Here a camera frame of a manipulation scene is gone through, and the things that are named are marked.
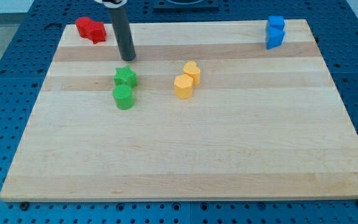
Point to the green cylinder block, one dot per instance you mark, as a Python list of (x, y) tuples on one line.
[(123, 97)]

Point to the red star block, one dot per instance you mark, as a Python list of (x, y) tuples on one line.
[(96, 32)]

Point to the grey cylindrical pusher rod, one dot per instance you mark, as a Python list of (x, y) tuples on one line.
[(122, 31)]

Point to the yellow heart block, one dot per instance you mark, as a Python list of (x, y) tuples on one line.
[(191, 69)]

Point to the blue pentagon block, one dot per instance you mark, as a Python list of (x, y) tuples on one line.
[(274, 37)]

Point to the white rod mount collar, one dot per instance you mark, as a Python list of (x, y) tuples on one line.
[(110, 2)]

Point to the green star block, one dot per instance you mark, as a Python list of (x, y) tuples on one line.
[(125, 76)]

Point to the red cylinder block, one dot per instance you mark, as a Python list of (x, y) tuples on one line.
[(83, 25)]

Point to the light wooden board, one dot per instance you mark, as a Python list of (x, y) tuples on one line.
[(261, 125)]

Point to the blue cube block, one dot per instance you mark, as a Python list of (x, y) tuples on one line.
[(276, 22)]

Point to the yellow hexagon block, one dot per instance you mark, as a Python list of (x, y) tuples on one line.
[(183, 86)]

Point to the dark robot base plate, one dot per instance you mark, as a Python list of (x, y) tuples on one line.
[(174, 5)]

